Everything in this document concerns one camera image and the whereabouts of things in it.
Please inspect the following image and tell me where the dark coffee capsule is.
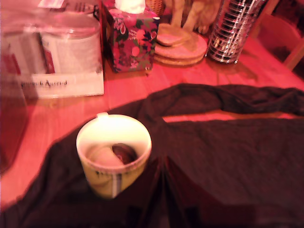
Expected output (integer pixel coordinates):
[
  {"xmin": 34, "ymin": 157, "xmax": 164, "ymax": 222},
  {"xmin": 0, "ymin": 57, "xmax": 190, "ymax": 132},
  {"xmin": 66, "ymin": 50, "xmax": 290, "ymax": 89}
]
[{"xmin": 111, "ymin": 142, "xmax": 139, "ymax": 165}]

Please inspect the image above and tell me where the cream white coffee capsule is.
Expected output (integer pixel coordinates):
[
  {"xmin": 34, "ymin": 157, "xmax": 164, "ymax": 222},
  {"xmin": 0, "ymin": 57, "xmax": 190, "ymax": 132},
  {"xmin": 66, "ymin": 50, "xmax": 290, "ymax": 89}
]
[{"xmin": 86, "ymin": 143, "xmax": 124, "ymax": 169}]

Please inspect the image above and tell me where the yellow illustrated cartoon mug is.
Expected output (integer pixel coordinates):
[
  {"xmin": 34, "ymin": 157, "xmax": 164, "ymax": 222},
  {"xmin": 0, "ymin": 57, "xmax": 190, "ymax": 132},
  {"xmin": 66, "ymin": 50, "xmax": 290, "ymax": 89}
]
[{"xmin": 76, "ymin": 112, "xmax": 152, "ymax": 199}]

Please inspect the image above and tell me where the dark fleece table cloth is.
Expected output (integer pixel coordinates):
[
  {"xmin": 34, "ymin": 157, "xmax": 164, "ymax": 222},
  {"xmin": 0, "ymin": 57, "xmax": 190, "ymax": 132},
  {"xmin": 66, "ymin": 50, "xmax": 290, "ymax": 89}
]
[{"xmin": 0, "ymin": 83, "xmax": 304, "ymax": 228}]

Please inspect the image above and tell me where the large printed cardboard box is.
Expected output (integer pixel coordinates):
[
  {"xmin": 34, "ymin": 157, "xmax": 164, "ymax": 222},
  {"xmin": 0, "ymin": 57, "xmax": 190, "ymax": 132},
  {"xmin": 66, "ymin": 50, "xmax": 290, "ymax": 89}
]
[{"xmin": 28, "ymin": 9, "xmax": 105, "ymax": 99}]

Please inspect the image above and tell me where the stack of cork coasters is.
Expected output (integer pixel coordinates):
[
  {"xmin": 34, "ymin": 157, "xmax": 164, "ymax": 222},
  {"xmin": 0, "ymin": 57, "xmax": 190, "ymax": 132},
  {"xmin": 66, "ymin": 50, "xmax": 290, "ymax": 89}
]
[{"xmin": 153, "ymin": 23, "xmax": 209, "ymax": 67}]

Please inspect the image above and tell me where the floral tissue box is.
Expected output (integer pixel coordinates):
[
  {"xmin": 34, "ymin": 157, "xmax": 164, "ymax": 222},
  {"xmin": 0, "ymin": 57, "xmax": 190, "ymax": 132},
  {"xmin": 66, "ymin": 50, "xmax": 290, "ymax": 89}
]
[{"xmin": 101, "ymin": 1, "xmax": 161, "ymax": 74}]

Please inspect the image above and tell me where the wooden chair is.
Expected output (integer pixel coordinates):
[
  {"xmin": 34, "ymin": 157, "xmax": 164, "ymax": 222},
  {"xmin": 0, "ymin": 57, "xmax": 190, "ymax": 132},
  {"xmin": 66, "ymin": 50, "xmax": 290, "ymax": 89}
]
[{"xmin": 250, "ymin": 0, "xmax": 304, "ymax": 72}]

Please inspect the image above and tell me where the small printed cardboard box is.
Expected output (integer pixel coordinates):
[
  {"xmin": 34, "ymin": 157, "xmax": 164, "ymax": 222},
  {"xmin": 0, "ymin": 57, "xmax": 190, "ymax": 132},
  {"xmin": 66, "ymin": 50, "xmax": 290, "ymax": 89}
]
[{"xmin": 0, "ymin": 30, "xmax": 49, "ymax": 79}]

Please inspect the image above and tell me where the white tissue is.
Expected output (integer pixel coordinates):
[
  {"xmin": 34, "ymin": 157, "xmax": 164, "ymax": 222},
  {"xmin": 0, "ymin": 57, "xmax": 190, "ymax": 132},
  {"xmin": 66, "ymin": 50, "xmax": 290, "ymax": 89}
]
[{"xmin": 114, "ymin": 0, "xmax": 146, "ymax": 14}]

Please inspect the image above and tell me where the wire utensil rack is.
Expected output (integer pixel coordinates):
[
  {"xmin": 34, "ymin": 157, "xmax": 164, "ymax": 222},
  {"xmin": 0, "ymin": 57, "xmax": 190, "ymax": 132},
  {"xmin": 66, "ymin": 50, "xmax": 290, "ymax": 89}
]
[{"xmin": 205, "ymin": 0, "xmax": 269, "ymax": 64}]

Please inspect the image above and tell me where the wicker basket with handle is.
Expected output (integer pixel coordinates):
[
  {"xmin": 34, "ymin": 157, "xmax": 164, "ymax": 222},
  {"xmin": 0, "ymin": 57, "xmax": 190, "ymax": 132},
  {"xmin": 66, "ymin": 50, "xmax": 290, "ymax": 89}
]
[{"xmin": 145, "ymin": 0, "xmax": 166, "ymax": 15}]

